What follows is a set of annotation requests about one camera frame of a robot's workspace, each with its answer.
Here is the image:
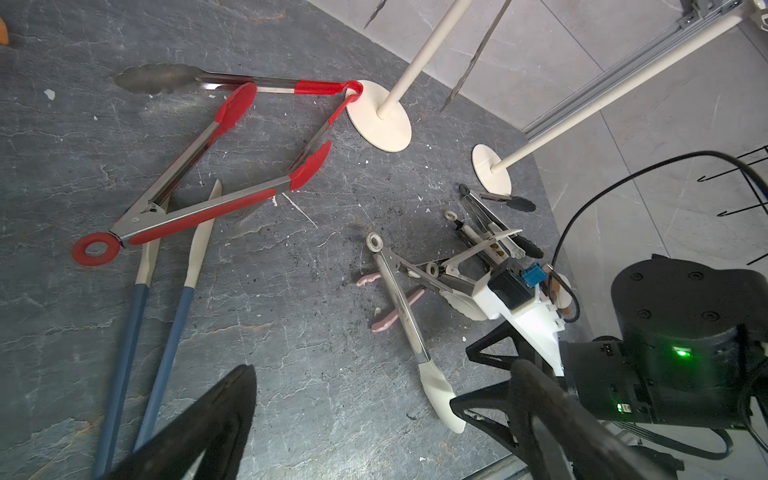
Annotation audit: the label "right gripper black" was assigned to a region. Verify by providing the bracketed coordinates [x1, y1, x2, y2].
[450, 323, 649, 456]

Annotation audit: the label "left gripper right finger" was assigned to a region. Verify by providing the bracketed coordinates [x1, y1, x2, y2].
[508, 360, 666, 479]

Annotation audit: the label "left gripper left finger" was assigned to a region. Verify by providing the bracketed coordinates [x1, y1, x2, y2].
[104, 364, 257, 479]

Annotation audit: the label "blue handle cream tongs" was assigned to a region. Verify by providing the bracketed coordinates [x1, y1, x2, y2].
[89, 178, 224, 480]

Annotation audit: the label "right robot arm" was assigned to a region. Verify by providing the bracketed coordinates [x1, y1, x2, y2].
[450, 255, 767, 463]

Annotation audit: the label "black tip steel tongs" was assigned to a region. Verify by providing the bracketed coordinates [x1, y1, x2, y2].
[458, 182, 545, 260]

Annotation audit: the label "cream tongs yellow dots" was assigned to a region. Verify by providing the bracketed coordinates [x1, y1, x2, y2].
[443, 210, 510, 270]

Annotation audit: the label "pink tip small tongs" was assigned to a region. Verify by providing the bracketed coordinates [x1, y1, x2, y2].
[356, 273, 426, 333]

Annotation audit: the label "red silicone tip tongs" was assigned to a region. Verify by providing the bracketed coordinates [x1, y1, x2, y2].
[71, 83, 332, 266]

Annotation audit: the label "right cream utensil stand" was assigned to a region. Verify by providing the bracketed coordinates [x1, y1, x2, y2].
[471, 1, 767, 195]

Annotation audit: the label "cream utensil stand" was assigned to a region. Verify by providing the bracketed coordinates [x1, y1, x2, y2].
[471, 1, 767, 195]
[346, 0, 472, 152]

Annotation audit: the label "left cream utensil stand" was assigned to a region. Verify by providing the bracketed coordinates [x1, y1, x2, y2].
[346, 0, 472, 152]

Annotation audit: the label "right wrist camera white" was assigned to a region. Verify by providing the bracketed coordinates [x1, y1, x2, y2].
[471, 265, 565, 377]

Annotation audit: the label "black wall hook rack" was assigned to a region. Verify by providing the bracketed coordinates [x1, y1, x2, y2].
[696, 164, 767, 268]

